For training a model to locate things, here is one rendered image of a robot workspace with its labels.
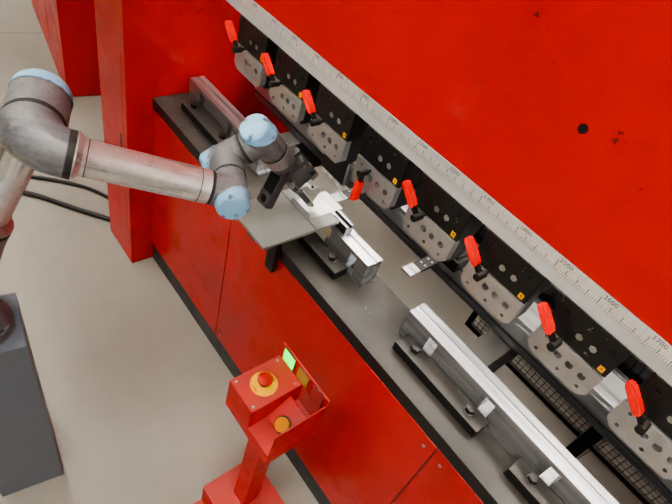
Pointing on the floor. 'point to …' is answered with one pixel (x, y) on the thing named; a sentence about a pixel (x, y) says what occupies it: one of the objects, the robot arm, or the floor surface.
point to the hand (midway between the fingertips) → (303, 198)
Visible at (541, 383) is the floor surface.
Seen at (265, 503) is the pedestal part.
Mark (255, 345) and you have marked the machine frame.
